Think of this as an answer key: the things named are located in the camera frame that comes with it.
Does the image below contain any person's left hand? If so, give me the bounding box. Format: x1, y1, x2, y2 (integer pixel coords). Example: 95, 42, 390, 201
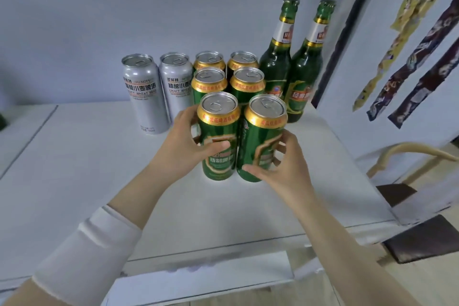
148, 105, 231, 189

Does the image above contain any person's right hand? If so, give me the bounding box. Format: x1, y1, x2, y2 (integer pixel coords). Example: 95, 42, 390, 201
242, 129, 319, 218

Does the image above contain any green beer can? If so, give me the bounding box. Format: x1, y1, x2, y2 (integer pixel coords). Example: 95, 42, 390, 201
193, 51, 227, 72
236, 94, 289, 184
190, 67, 229, 106
196, 92, 241, 182
226, 51, 260, 70
229, 66, 266, 98

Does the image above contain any silver beer can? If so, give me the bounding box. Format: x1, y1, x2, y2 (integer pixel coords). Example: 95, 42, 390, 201
121, 54, 170, 135
158, 52, 195, 124

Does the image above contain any white metal shelf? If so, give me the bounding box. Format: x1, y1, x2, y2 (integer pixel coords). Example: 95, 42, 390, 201
0, 0, 406, 306

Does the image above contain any person's left forearm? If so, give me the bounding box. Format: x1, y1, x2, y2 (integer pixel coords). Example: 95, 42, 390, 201
0, 164, 173, 306

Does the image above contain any person's right forearm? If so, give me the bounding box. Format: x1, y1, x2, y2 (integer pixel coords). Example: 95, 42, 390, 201
288, 196, 413, 306

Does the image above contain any white wrist sleeve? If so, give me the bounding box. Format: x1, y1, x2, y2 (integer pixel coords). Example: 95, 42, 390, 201
31, 204, 143, 299

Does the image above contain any wooden chair dark seat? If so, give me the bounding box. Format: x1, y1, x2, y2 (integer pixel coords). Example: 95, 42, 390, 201
366, 142, 459, 264

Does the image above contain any yellow hanging snack strip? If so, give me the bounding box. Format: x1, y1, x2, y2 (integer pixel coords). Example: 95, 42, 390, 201
352, 0, 457, 113

